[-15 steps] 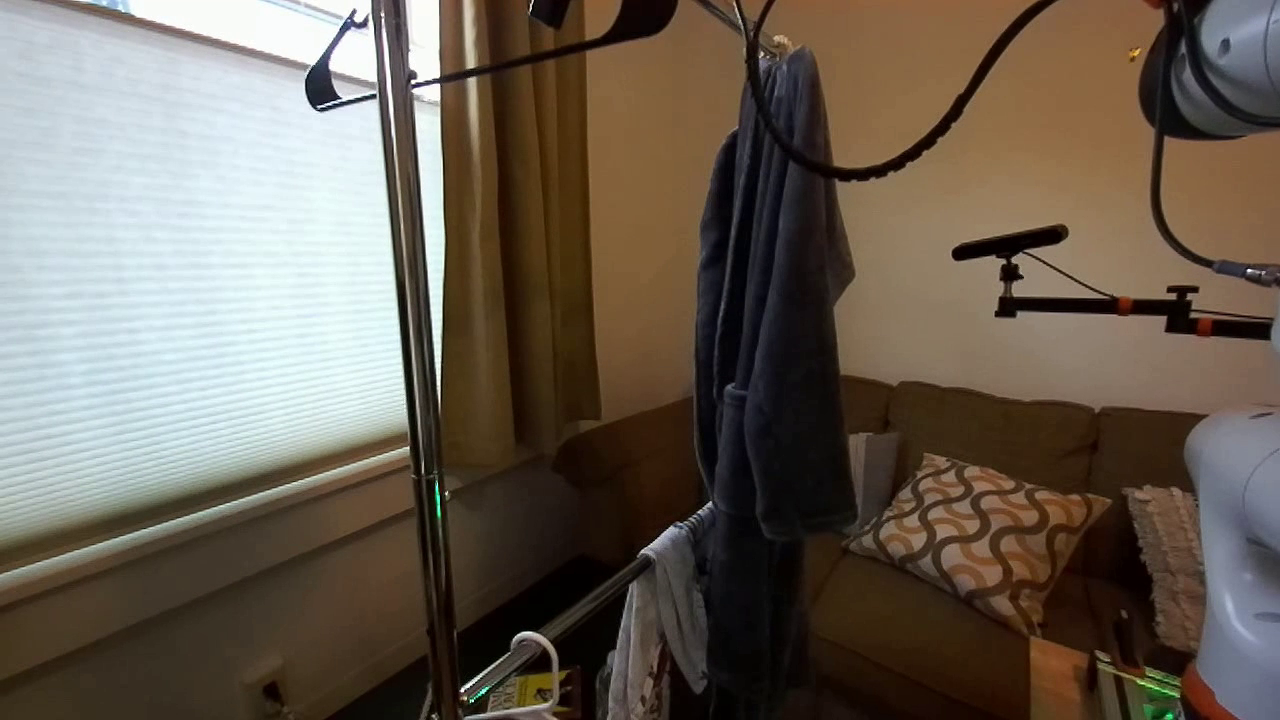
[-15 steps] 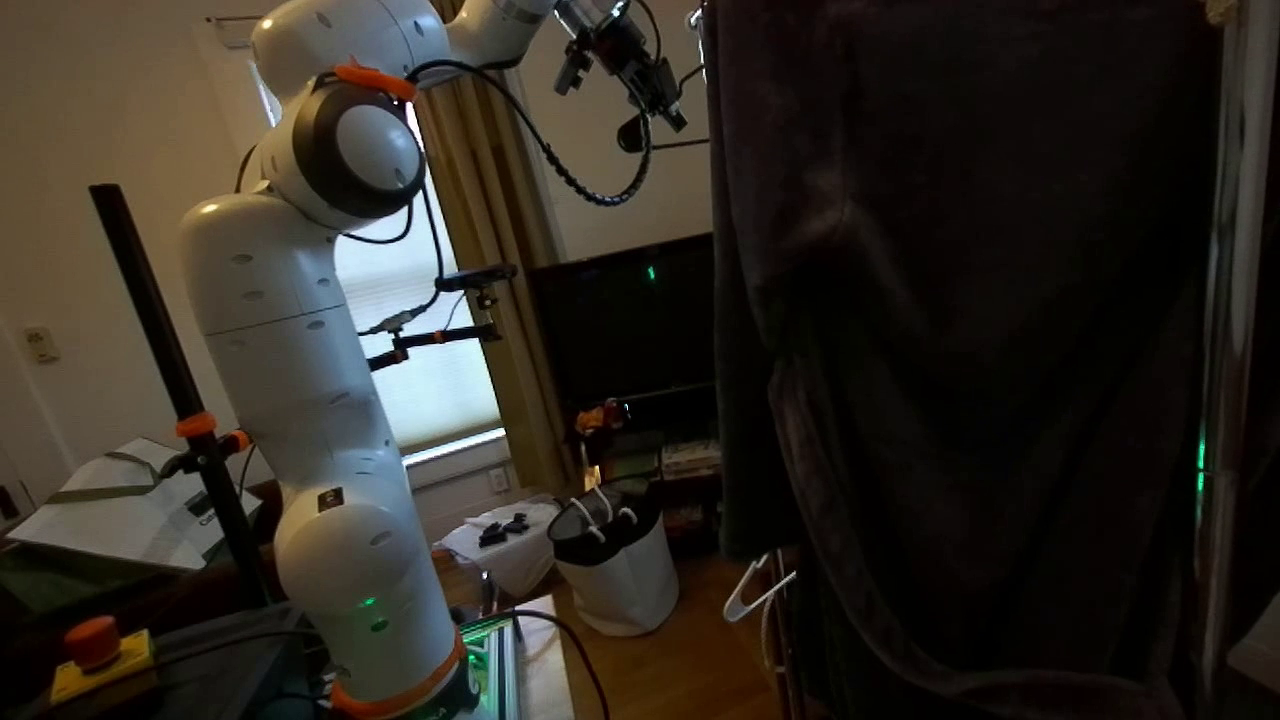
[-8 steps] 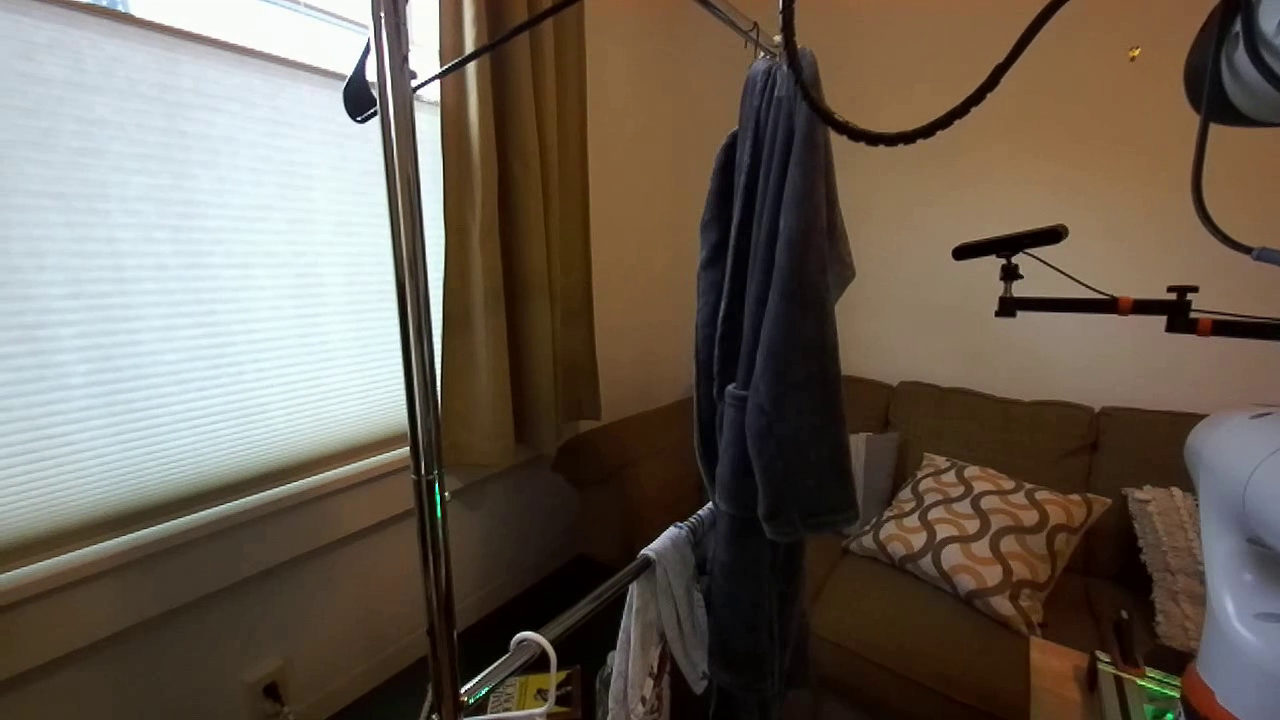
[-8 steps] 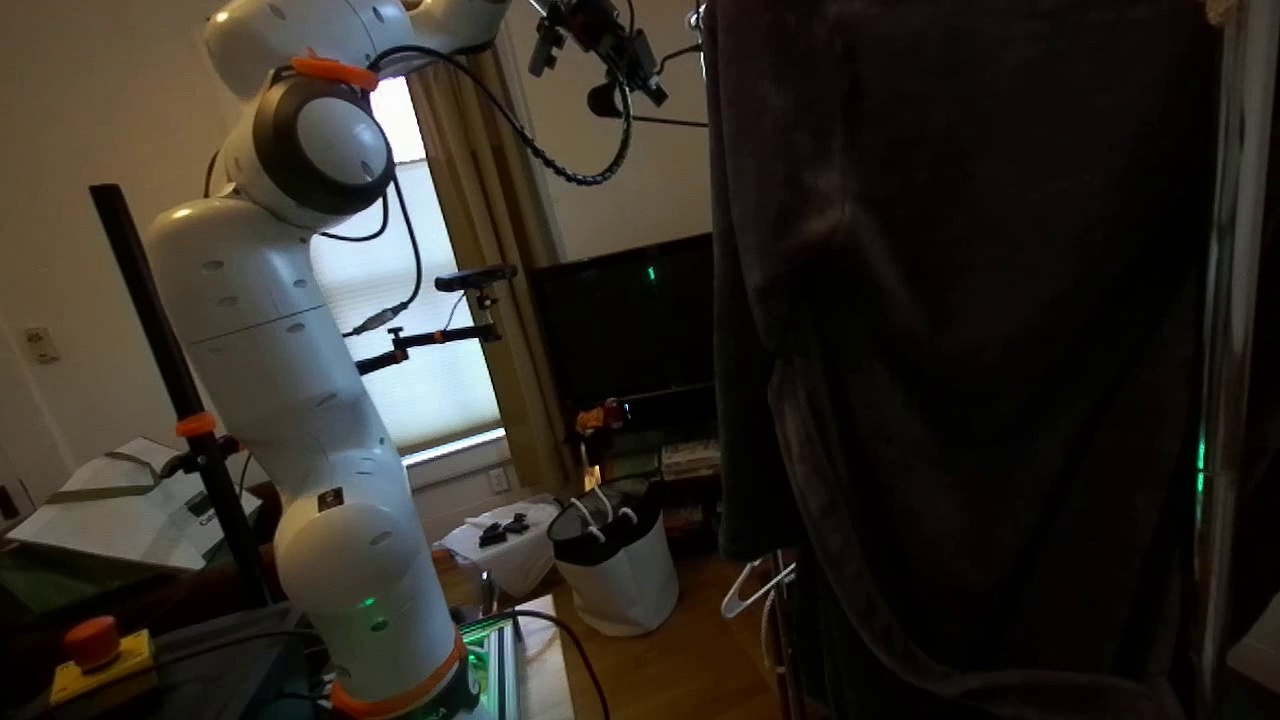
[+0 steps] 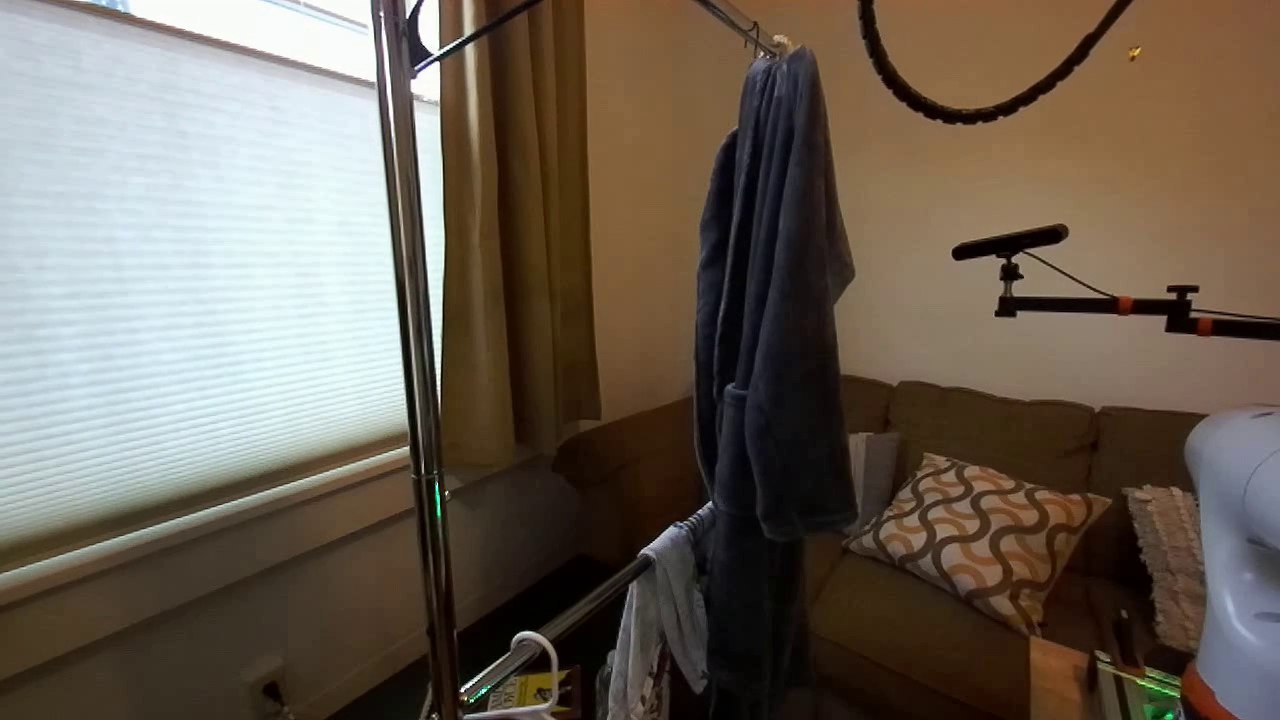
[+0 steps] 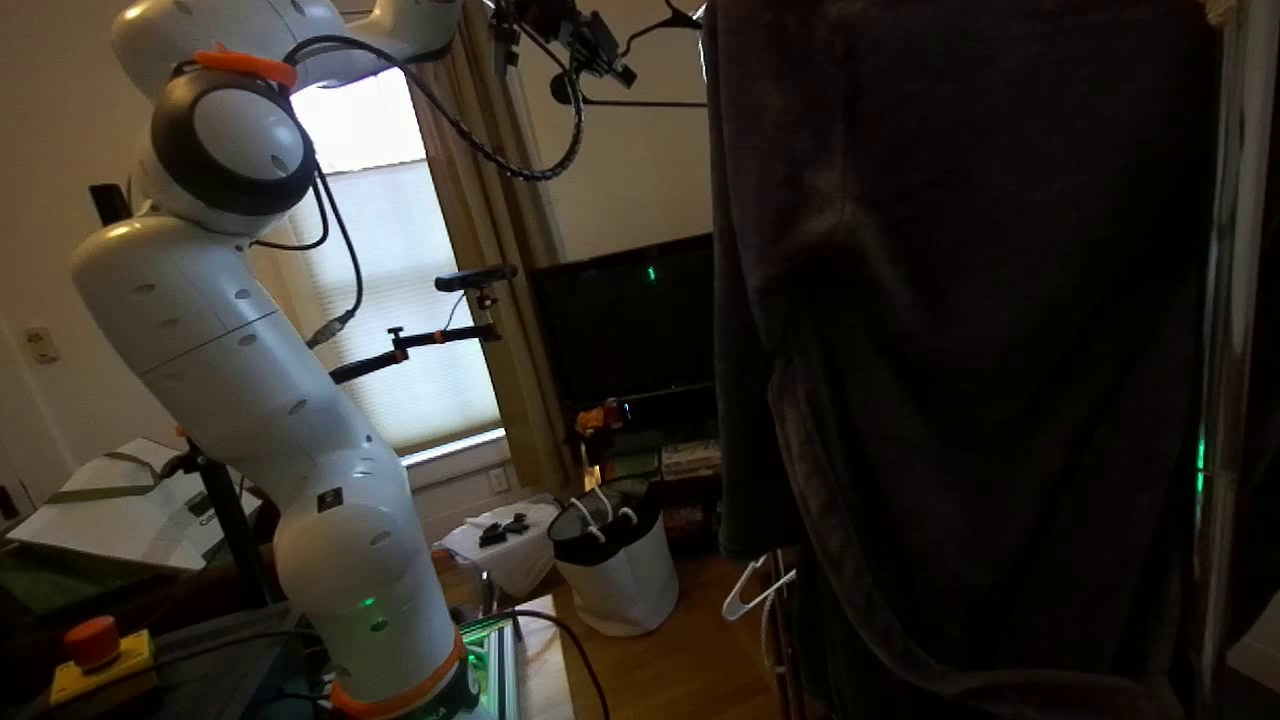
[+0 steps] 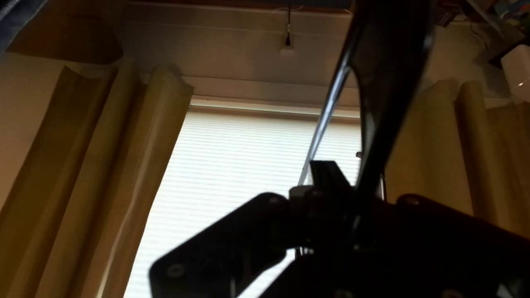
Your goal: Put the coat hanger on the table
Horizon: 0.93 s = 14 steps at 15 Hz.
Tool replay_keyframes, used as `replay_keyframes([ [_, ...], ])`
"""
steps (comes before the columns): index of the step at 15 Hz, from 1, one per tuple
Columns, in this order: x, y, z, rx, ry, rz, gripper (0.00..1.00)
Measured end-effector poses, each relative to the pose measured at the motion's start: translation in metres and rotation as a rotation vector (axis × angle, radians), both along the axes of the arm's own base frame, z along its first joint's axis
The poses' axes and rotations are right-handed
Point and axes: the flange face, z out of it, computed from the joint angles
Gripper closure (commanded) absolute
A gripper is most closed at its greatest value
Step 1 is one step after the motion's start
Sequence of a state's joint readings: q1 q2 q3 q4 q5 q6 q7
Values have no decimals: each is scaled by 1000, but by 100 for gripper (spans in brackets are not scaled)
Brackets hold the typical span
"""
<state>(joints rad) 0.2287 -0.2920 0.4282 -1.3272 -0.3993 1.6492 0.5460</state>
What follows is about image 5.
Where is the white plastic coat hanger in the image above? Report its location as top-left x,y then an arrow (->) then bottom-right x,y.
455,626 -> 568,720

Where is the beige coat hanger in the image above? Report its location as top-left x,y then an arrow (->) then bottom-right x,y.
742,17 -> 798,60

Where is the dark blue bathrobe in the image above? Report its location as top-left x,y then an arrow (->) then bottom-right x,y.
689,44 -> 859,720

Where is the olive curtain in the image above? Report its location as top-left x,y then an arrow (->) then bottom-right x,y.
434,0 -> 605,471

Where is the chrome clothes rack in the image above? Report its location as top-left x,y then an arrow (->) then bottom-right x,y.
366,0 -> 783,720

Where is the plain white cloth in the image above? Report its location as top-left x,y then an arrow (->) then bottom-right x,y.
605,512 -> 714,697

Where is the grey striped pillow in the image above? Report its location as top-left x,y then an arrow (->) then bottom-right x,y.
842,428 -> 906,531

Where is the white cloth with red print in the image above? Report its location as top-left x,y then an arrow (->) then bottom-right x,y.
599,646 -> 671,720

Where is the yellow tag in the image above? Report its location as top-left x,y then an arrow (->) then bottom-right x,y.
506,669 -> 573,713

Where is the brown sofa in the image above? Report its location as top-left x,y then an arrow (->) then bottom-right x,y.
551,372 -> 1215,720

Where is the wave patterned pillow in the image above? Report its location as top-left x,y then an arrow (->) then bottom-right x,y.
842,448 -> 1114,641

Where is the white pleated window blind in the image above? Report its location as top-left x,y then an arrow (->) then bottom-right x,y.
0,0 -> 450,551

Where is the tan cardboard box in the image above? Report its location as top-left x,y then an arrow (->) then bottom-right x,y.
1024,631 -> 1100,720

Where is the white knit pillow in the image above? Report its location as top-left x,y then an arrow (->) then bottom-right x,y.
1119,479 -> 1206,657

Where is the green glass item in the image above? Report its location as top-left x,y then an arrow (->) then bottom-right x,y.
1093,650 -> 1190,720

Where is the black bar camera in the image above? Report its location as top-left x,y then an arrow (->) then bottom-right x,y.
949,219 -> 1077,267

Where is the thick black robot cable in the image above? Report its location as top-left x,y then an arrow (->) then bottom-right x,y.
856,0 -> 1139,129

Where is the black camera boom stand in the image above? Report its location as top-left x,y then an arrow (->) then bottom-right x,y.
990,258 -> 1280,344

